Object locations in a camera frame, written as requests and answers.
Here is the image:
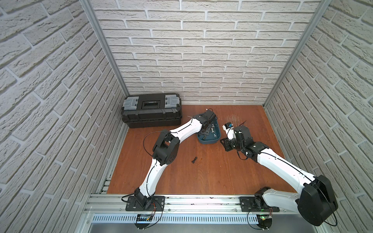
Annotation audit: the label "teal plastic storage bin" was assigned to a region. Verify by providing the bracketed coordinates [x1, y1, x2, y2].
[197, 119, 221, 145]

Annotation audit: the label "aluminium front rail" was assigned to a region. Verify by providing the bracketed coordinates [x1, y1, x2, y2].
[84, 194, 322, 216]

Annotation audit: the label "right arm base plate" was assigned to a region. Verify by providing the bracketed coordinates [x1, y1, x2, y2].
[239, 196, 280, 213]

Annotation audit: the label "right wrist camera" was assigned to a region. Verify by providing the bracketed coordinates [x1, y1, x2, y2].
[222, 122, 234, 140]

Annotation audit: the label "controller board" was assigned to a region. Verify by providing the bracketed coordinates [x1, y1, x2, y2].
[135, 214, 154, 230]
[256, 215, 273, 230]

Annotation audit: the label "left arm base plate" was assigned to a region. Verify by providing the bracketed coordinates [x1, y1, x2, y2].
[125, 196, 165, 212]

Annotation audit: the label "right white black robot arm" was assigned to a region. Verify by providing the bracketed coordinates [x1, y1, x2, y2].
[220, 122, 338, 226]

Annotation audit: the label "black toolbox grey latches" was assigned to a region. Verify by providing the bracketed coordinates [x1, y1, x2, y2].
[121, 93, 182, 128]

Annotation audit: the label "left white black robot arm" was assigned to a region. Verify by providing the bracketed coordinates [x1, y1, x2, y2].
[134, 109, 217, 209]

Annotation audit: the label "left controller board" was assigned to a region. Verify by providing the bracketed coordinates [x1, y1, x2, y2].
[135, 214, 154, 230]

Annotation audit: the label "right controller board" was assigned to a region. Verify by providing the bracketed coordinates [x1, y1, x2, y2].
[256, 215, 273, 230]

